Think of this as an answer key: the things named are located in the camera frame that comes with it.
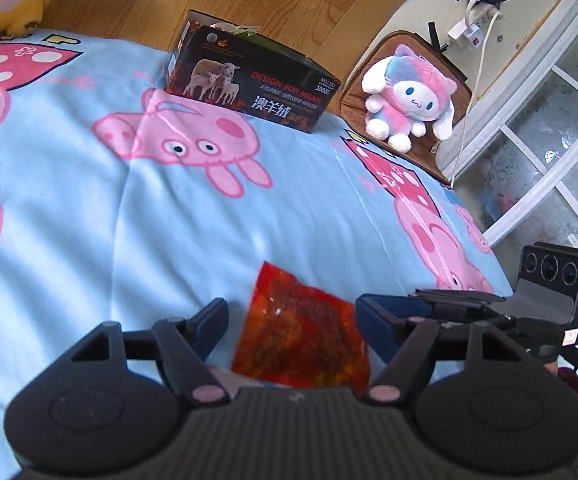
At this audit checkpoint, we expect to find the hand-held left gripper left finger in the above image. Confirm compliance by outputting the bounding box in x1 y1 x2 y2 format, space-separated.
71 297 231 407

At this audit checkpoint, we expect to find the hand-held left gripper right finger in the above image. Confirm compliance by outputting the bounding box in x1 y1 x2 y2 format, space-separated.
355 294 532 407

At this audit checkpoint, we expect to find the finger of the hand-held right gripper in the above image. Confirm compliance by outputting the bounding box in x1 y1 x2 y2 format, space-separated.
394 306 520 333
408 287 512 311

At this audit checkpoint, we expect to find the red snack packet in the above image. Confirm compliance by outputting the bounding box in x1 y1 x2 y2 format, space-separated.
231 260 372 390

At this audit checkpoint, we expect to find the black printed cardboard box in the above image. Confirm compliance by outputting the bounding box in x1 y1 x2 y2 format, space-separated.
164 9 337 135

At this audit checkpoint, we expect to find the blue pig-print bed sheet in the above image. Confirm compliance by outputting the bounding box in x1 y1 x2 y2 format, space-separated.
0 30 515 480

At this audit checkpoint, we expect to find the white framed frosted window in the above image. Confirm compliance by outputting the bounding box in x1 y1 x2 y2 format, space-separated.
449 0 578 261

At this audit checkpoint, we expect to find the pink and blue plush toy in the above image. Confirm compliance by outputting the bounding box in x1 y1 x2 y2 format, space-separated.
360 44 457 153

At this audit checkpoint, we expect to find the brown seat cushion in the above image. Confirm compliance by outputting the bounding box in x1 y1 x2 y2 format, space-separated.
338 30 472 186

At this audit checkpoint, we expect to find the white cable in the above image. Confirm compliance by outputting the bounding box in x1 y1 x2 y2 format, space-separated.
449 7 502 186

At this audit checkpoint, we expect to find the white wall charger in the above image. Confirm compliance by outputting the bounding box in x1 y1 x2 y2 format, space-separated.
446 17 485 51

